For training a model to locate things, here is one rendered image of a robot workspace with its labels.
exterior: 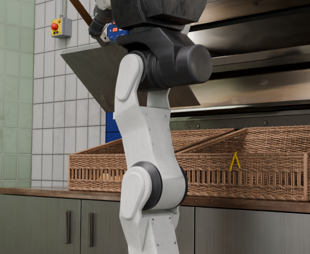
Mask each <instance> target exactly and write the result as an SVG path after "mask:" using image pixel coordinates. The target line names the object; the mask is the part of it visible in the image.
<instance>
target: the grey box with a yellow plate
mask: <svg viewBox="0 0 310 254"><path fill-rule="evenodd" d="M58 20H60V23H58ZM52 23H56V24H57V29H56V30H52V29H51V37H54V38H59V39H62V38H66V37H71V19H68V18H65V17H61V18H57V19H53V20H51V24H52Z"/></svg>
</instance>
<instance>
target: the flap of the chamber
mask: <svg viewBox="0 0 310 254"><path fill-rule="evenodd" d="M254 2H257V3H258V6H257V7H255V6H253V3H254ZM306 4H310V0H207V4H206V7H205V10H204V12H203V13H202V15H201V17H200V19H199V21H198V22H196V23H192V24H191V26H193V25H198V24H204V23H209V22H214V21H220V20H225V19H231V18H236V17H241V16H247V15H252V14H257V13H263V12H268V11H273V10H279V9H284V8H289V7H295V6H301V5H306Z"/></svg>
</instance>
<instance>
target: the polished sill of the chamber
mask: <svg viewBox="0 0 310 254"><path fill-rule="evenodd" d="M306 54H310V44H308V45H301V46H294V47H287V48H279V49H272V50H264V51H257V52H250V53H243V54H236V55H228V56H221V57H214V58H211V59H212V66H213V67H214V66H222V65H230V64H238V63H243V62H251V61H259V60H267V59H275V58H282V57H290V56H298V55H306Z"/></svg>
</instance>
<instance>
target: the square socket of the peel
mask: <svg viewBox="0 0 310 254"><path fill-rule="evenodd" d="M96 40H97V41H98V43H99V44H100V46H107V44H108V43H109V42H110V39H109V38H108V36H107V35H106V34H105V32H103V34H102V35H101V36H100V37H97V38H96Z"/></svg>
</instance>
